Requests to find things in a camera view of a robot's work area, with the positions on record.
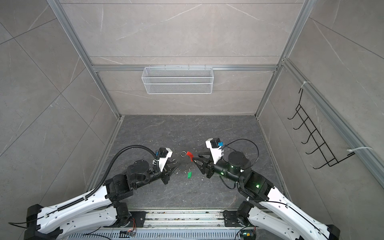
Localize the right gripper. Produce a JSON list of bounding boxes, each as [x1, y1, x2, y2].
[[192, 150, 244, 186]]

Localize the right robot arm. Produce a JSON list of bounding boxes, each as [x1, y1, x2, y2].
[[186, 138, 341, 240]]

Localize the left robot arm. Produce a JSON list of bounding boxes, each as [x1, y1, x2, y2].
[[10, 145, 176, 240]]

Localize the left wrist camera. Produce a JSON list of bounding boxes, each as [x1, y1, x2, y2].
[[153, 148, 173, 173]]

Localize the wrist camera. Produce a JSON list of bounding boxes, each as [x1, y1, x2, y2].
[[153, 148, 173, 173], [206, 138, 224, 165]]

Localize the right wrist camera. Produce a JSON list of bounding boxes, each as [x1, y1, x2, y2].
[[206, 138, 224, 165]]

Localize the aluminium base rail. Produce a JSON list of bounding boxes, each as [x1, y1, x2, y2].
[[58, 208, 310, 232]]

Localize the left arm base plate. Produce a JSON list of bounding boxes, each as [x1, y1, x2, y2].
[[127, 211, 147, 229]]

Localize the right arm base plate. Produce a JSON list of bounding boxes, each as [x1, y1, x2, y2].
[[222, 210, 243, 227]]

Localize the white wire mesh basket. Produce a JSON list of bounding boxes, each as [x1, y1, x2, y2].
[[142, 67, 214, 95]]

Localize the slotted cable duct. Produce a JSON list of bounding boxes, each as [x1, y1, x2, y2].
[[67, 229, 250, 240]]

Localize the black wire hook rack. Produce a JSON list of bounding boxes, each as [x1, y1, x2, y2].
[[288, 89, 355, 170]]

